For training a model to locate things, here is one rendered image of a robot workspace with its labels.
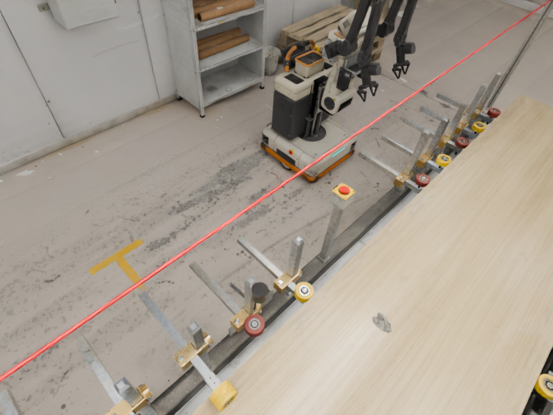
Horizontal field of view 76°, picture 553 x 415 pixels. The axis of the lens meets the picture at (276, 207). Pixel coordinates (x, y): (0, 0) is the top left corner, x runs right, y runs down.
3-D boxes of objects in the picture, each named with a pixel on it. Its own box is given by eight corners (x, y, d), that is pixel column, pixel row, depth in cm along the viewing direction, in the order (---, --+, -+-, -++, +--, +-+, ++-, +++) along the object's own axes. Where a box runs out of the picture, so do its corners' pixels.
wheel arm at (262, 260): (236, 244, 171) (236, 238, 168) (242, 240, 173) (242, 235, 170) (303, 305, 153) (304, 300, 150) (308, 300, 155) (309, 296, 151)
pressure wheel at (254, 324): (240, 333, 145) (239, 323, 137) (254, 320, 149) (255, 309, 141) (253, 348, 142) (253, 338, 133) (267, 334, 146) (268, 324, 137)
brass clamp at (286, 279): (271, 286, 158) (272, 281, 154) (292, 268, 165) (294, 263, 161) (281, 295, 155) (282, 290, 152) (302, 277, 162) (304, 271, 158)
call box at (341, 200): (328, 202, 149) (332, 189, 143) (338, 194, 152) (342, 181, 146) (341, 212, 146) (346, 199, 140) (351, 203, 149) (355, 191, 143)
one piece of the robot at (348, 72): (331, 86, 258) (336, 57, 241) (353, 73, 271) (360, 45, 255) (348, 95, 251) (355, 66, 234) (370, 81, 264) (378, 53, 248)
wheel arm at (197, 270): (189, 268, 160) (188, 263, 157) (195, 264, 162) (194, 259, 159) (254, 338, 142) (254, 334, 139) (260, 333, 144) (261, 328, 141)
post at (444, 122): (412, 178, 236) (442, 118, 200) (415, 175, 238) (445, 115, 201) (416, 180, 235) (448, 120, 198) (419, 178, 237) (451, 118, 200)
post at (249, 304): (244, 331, 163) (243, 280, 126) (250, 325, 165) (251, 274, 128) (249, 336, 161) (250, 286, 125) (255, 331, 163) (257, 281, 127)
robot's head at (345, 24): (336, 23, 232) (351, 10, 219) (355, 15, 242) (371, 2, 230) (345, 44, 235) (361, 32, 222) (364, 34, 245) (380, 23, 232)
